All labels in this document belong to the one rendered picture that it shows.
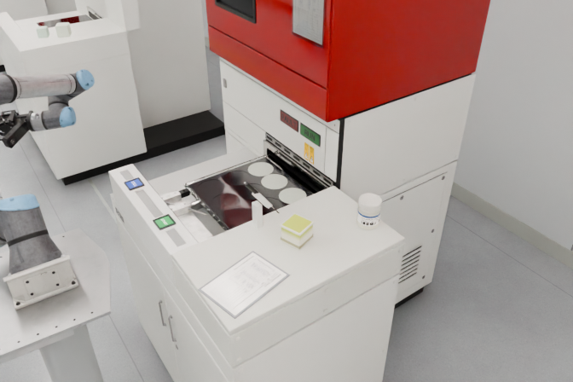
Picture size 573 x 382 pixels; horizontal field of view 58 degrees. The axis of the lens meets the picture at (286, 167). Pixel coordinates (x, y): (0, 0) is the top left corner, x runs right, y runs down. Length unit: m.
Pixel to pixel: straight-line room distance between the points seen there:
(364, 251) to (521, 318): 1.46
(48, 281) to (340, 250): 0.88
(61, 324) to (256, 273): 0.58
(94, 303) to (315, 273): 0.68
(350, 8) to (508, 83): 1.66
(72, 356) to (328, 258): 0.94
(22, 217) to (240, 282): 0.69
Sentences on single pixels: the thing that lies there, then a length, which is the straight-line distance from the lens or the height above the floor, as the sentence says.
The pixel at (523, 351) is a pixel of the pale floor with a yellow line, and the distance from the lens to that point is 2.75.
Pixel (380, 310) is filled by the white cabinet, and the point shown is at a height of 0.68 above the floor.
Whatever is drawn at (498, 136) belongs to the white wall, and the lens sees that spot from 3.21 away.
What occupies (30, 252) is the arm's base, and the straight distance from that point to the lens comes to 1.72.
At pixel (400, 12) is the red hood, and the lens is 1.73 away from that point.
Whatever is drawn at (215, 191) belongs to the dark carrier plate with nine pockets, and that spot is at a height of 0.90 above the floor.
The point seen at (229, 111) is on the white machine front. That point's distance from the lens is 2.37.
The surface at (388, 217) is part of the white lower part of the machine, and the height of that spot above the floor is 0.69.
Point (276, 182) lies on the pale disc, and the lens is 1.94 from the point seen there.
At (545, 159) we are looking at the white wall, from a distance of 3.09.
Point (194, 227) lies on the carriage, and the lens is 1.80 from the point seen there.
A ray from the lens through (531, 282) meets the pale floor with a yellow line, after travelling 3.10.
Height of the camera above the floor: 2.01
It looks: 33 degrees down
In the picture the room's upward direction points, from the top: straight up
